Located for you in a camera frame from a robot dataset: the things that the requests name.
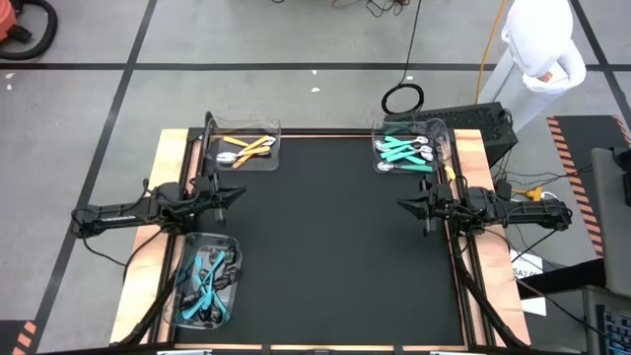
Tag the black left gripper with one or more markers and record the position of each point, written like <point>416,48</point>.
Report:
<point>207,197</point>

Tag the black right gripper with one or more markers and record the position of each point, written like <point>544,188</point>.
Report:
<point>441,204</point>

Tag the black computer case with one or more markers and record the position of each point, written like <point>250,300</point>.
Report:
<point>473,118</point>

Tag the white paper sheet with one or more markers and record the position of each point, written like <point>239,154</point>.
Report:
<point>535,305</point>

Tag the white paper label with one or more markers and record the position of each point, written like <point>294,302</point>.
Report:
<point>525,263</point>

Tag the black power brick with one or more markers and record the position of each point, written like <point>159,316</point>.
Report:
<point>503,190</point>

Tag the clear plastic bin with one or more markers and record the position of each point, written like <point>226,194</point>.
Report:
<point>212,130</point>
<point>172,315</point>
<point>443,133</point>

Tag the yellow tape tag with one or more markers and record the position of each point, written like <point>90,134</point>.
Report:
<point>450,173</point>

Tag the hazard striped floor mat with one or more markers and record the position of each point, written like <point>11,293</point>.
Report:
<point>581,138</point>

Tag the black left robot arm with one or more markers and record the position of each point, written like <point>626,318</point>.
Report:
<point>118,213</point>

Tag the grey machine blue keypad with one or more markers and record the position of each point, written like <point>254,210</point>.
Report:
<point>616,330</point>

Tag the orange vacuum cleaner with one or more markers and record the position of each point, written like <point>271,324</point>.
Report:
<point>7,20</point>

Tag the black clamp post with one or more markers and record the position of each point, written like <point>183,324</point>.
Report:
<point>209,120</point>

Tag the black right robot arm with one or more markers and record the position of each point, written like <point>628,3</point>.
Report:
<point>532,214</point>

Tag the orange power plug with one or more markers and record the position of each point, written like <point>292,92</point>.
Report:
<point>535,193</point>

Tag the person in white suit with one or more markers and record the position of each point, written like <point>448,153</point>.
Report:
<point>537,34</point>

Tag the grey equipment case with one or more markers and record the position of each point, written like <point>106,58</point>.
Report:
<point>611,236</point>

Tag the black device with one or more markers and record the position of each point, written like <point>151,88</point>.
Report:
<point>623,177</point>

